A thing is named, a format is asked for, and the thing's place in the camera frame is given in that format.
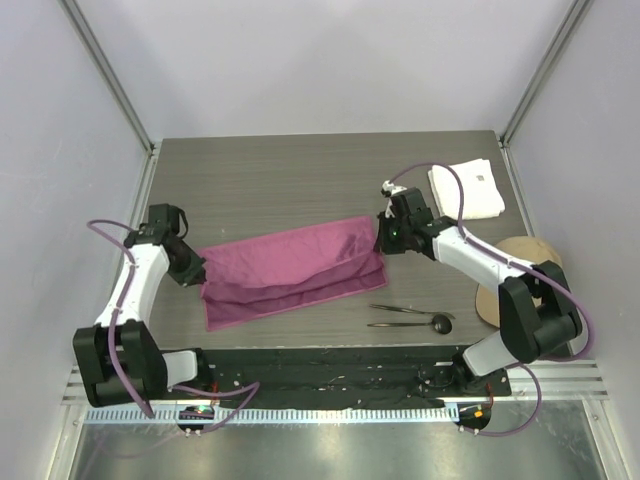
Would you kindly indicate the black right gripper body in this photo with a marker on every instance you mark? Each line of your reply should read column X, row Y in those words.
column 393, row 237

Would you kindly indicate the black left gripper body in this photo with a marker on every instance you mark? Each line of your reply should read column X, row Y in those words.
column 186, row 267

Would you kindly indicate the magenta cloth napkin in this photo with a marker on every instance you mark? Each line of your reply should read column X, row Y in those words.
column 288, row 270

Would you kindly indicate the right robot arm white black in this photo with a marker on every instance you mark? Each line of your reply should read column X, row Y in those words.
column 538, row 319

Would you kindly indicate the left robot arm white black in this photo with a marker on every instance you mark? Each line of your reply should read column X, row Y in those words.
column 118, row 359

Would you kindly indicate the white folded towel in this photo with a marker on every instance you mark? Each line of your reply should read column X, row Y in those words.
column 482, row 199

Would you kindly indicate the dark metal fork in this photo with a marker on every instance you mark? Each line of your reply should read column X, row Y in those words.
column 411, row 310

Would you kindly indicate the dark metal spoon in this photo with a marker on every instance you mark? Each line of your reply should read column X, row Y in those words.
column 441, row 324

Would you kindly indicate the tan baseball cap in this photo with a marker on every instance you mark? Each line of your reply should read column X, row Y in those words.
column 532, row 249

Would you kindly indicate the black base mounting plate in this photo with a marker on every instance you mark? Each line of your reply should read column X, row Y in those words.
column 397, row 377

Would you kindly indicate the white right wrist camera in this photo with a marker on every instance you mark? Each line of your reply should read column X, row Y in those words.
column 389, row 188

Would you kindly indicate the slotted cable duct strip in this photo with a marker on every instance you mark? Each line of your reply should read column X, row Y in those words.
column 177, row 413

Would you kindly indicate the aluminium front rail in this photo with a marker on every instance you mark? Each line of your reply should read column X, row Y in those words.
column 579, row 379

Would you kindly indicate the aluminium frame post left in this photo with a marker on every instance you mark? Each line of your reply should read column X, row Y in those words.
column 100, row 60

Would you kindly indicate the aluminium frame post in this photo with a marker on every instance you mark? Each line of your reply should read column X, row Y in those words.
column 562, row 37
column 100, row 60

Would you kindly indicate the aluminium frame post right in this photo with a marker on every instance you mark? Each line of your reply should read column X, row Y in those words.
column 562, row 37

